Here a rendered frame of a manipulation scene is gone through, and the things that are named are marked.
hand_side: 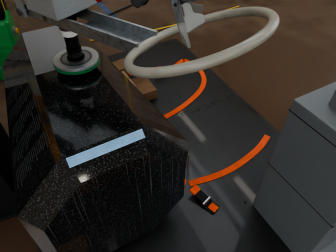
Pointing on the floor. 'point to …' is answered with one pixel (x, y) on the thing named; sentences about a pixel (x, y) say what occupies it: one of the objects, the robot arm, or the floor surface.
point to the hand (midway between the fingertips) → (187, 40)
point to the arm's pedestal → (303, 176)
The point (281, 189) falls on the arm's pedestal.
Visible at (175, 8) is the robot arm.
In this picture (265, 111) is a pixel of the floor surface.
